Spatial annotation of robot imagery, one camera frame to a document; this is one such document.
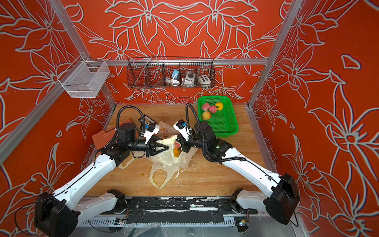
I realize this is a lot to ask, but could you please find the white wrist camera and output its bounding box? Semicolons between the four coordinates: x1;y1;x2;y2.
143;122;160;144
173;119;190;141

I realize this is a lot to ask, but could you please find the blue white small box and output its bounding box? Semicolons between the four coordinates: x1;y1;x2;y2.
171;70;180;80

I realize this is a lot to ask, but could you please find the grey controller device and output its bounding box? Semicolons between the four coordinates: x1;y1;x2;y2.
183;71;196;86

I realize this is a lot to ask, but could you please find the yellow translucent plastic bag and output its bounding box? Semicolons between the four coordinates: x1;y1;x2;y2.
118;135;198;189

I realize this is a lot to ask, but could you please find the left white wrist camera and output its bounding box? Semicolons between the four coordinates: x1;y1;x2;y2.
143;122;160;144

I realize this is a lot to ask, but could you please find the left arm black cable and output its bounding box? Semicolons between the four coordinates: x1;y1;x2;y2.
116;105;147;137

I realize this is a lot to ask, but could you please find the yellow-pink peach second row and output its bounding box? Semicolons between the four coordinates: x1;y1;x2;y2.
201;111;211;120

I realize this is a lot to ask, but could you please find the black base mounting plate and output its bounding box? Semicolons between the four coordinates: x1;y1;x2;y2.
99;197;258;226

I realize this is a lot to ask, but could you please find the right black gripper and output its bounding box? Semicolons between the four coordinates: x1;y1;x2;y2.
172;131;209;154

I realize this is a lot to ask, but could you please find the white button box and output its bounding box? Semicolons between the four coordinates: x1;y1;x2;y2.
198;75;211;86

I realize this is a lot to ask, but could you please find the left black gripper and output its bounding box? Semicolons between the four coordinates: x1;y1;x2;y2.
128;136;170;159

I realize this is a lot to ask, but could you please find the orange-print plastic bag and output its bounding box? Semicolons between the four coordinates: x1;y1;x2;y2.
157;121;180;139

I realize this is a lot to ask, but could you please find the pink peach second row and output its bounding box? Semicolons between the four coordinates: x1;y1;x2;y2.
208;105;218;114

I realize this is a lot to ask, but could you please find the yellow peach top right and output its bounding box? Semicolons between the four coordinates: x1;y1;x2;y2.
215;102;224;111

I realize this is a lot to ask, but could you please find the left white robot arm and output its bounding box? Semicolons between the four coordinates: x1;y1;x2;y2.
34;122;169;237

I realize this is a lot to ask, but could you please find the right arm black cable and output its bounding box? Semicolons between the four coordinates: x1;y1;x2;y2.
185;103;300;227

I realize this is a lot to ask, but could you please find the yellow-red peach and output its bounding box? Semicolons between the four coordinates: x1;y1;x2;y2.
173;147;182;158

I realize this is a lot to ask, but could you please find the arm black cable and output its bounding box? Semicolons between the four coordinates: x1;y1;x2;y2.
185;103;300;227
116;105;147;137

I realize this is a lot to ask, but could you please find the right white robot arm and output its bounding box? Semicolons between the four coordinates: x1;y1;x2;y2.
174;119;300;225

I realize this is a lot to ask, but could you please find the black wire wall basket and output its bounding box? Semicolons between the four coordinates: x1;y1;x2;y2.
127;56;216;89

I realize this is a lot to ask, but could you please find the green plastic basket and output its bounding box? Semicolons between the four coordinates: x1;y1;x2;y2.
197;95;239;138

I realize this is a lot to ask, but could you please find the clear acrylic wall box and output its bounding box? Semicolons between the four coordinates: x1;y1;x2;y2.
58;61;110;98

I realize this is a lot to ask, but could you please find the black drill bit card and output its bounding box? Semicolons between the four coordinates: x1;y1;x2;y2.
138;115;157;126

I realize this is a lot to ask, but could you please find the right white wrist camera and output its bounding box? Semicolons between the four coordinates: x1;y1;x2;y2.
173;119;190;141

